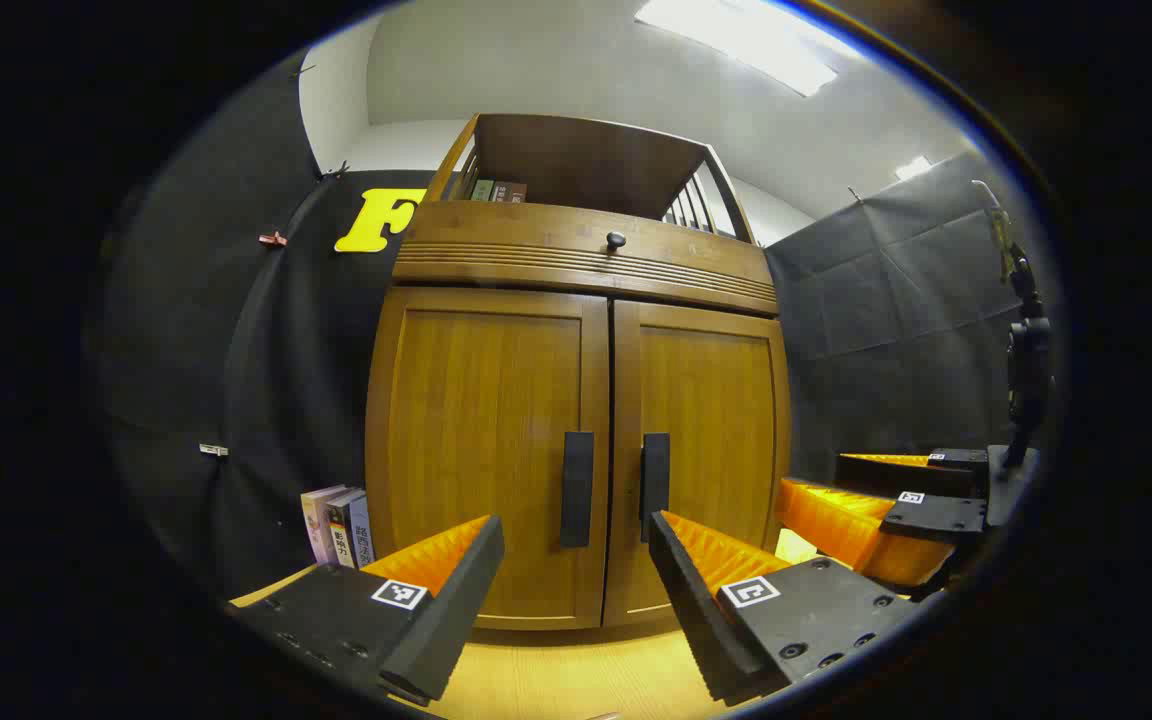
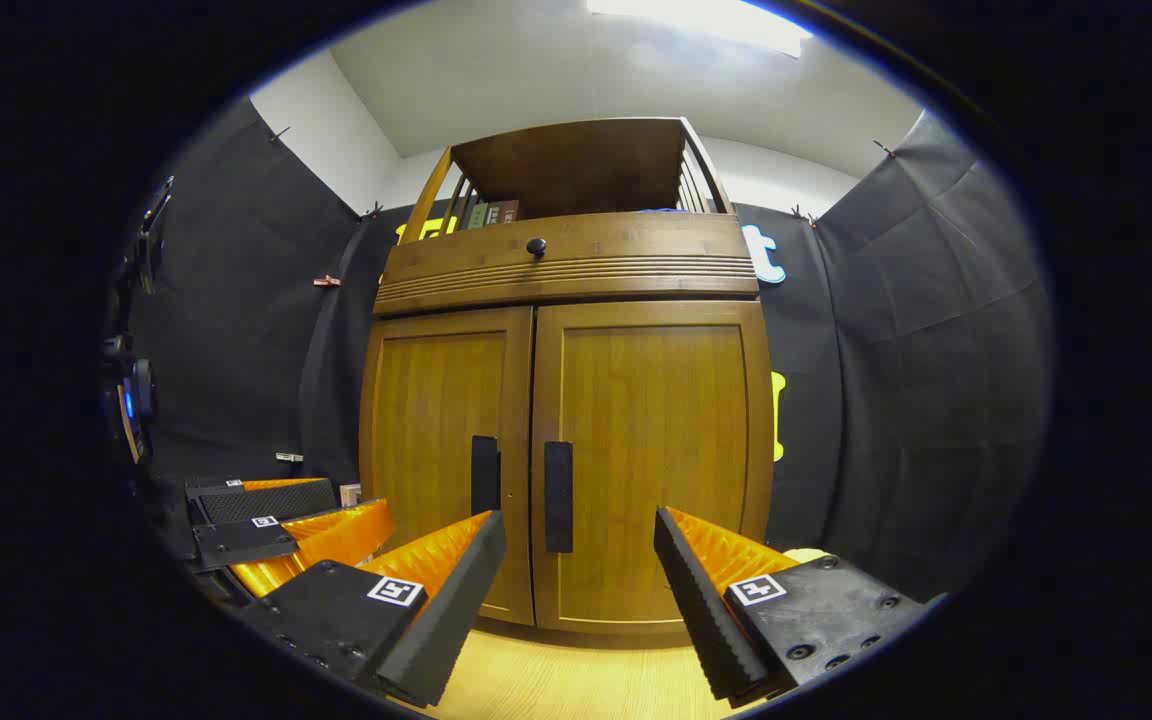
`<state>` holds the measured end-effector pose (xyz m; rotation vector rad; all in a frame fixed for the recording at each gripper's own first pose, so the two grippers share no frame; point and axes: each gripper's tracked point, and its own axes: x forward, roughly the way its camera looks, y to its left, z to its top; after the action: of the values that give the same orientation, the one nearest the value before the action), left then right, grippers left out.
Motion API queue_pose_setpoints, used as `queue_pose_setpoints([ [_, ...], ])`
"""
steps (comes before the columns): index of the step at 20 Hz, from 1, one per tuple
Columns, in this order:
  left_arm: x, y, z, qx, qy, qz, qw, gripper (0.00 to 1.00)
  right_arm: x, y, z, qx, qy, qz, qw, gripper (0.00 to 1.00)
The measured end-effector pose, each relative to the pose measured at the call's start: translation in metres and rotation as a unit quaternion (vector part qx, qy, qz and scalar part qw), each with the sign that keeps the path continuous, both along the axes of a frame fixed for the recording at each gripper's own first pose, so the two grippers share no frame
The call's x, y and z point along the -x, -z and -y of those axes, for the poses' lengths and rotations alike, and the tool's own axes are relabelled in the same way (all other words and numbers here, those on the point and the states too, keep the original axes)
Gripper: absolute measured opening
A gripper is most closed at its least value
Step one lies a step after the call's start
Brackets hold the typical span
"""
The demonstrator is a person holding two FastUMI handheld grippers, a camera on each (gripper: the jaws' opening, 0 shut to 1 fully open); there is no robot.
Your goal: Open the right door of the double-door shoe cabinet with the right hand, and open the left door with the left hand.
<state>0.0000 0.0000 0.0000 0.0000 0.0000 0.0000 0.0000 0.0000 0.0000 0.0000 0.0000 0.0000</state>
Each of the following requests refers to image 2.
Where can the green book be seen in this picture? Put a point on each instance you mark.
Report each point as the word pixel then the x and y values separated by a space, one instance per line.
pixel 477 216

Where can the wooden cabinet drawer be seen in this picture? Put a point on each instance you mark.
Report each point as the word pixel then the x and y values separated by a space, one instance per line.
pixel 636 250

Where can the black drawer knob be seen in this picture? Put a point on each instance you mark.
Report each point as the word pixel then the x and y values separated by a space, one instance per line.
pixel 536 247

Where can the brown book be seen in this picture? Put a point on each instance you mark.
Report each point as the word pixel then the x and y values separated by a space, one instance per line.
pixel 503 212

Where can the wooden double-door shoe cabinet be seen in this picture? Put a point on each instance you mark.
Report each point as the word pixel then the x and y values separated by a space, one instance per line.
pixel 576 165

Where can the black backdrop cloth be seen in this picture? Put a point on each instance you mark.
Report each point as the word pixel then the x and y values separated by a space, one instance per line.
pixel 936 350

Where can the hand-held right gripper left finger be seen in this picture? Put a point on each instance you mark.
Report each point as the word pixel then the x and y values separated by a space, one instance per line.
pixel 456 620

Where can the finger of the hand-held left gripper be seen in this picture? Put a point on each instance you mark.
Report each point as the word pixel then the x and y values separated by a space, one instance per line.
pixel 336 535
pixel 266 502

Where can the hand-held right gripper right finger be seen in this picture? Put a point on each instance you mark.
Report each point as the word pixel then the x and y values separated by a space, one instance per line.
pixel 701 610

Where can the wooden shoe cabinet door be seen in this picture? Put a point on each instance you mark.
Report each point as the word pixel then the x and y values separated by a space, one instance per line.
pixel 426 410
pixel 656 420

